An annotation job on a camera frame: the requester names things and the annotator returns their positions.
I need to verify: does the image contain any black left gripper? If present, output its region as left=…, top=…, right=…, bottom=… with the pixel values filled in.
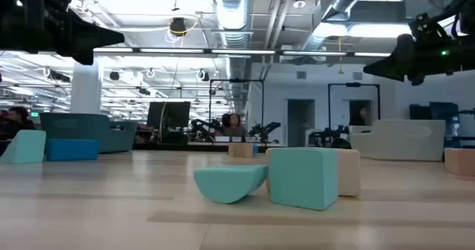
left=22, top=9, right=125, bottom=66

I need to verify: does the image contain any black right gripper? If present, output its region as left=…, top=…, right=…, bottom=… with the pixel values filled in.
left=363, top=33, right=461, bottom=86

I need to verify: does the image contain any blue rectangular block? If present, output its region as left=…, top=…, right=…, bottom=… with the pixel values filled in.
left=45, top=138, right=99, bottom=162

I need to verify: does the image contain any natural wood rectangular block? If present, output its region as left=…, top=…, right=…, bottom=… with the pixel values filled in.
left=444, top=148, right=475, bottom=177

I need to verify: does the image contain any natural wood triangular block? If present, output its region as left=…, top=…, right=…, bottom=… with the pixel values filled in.
left=265, top=148, right=361, bottom=197

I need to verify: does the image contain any teal wedge block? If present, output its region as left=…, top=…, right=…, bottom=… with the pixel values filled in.
left=0, top=129, right=48, bottom=165

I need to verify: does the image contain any teal cube block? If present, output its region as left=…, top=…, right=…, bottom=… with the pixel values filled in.
left=269, top=147, right=339, bottom=211

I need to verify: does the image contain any teal half-round block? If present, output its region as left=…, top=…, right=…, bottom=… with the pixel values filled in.
left=193, top=164, right=269, bottom=205

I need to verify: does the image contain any white pillar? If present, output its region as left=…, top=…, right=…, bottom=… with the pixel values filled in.
left=70, top=61, right=103, bottom=114

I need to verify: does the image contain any person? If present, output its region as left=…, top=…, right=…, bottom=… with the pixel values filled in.
left=0, top=106, right=37, bottom=142
left=357, top=107, right=369, bottom=127
left=221, top=112, right=248, bottom=138

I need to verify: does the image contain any blue equipment cart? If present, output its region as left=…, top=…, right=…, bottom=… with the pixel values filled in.
left=429, top=101, right=461, bottom=147

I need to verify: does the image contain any white plastic bin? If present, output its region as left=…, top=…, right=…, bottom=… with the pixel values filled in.
left=348, top=119, right=446, bottom=162

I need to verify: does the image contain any teal plastic bin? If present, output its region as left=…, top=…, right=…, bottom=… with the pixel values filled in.
left=39, top=112, right=138, bottom=154

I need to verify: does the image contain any black round object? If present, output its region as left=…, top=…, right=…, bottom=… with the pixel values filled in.
left=331, top=137, right=352, bottom=150

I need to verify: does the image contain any black monitor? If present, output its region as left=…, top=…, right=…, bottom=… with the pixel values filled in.
left=147, top=101, right=191, bottom=144

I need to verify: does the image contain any white chair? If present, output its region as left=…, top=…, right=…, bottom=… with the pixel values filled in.
left=304, top=128, right=320, bottom=147

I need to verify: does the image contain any grey door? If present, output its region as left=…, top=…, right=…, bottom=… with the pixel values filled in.
left=287, top=99, right=315, bottom=147

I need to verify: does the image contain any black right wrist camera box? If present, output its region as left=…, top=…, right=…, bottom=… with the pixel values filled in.
left=410, top=13, right=441, bottom=39

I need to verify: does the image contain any black gantry frame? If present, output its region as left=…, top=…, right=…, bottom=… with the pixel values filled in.
left=209, top=78, right=265, bottom=144
left=327, top=82, right=381, bottom=132

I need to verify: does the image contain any black ceiling cable reel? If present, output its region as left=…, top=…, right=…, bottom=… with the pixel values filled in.
left=169, top=16, right=188, bottom=36

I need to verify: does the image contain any black table frame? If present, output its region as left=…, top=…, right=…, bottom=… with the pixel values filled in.
left=133, top=141, right=289, bottom=153

